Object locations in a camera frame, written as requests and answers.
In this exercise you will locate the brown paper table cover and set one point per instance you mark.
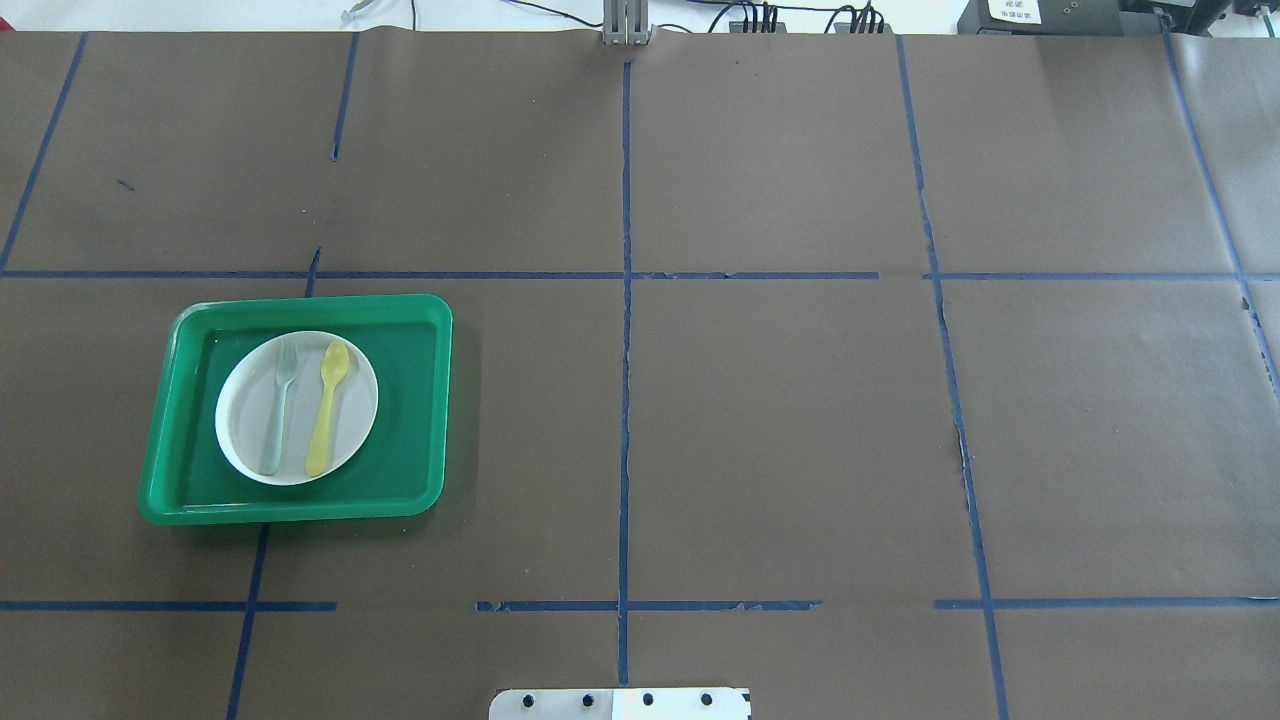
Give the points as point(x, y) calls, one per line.
point(893, 377)

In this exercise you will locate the aluminium frame post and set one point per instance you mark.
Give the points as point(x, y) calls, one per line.
point(626, 23)

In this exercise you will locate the green plastic tray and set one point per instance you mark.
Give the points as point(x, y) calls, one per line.
point(186, 481)

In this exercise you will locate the black computer box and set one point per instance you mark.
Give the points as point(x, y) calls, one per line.
point(1051, 18)

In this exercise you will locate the white round plate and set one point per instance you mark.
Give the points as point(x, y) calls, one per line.
point(245, 400)

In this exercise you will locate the yellow plastic spoon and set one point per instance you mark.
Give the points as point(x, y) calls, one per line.
point(334, 368)

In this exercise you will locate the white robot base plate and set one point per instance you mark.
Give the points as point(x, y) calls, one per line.
point(623, 703)

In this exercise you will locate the translucent grey plastic fork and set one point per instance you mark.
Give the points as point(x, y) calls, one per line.
point(286, 370)

